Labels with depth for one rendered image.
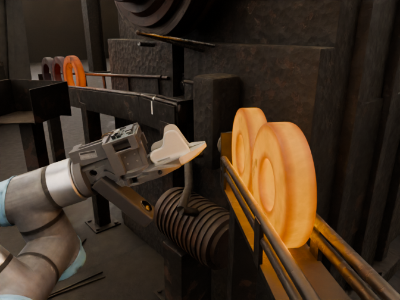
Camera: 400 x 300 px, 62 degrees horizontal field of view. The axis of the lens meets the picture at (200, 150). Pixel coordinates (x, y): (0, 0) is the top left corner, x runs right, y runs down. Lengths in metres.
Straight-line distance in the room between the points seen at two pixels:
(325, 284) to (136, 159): 0.32
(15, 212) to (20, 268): 0.10
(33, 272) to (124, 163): 0.20
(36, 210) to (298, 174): 0.41
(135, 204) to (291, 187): 0.30
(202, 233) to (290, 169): 0.39
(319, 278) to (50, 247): 0.40
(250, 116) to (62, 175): 0.31
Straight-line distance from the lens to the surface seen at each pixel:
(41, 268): 0.57
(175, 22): 0.91
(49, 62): 1.97
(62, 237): 0.63
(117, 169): 0.54
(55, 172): 0.57
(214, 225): 0.71
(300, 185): 0.36
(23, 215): 0.61
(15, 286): 0.54
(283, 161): 0.36
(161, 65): 1.15
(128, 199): 0.57
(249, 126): 0.51
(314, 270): 0.42
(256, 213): 0.41
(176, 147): 0.54
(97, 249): 1.59
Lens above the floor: 0.91
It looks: 20 degrees down
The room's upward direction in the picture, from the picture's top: straight up
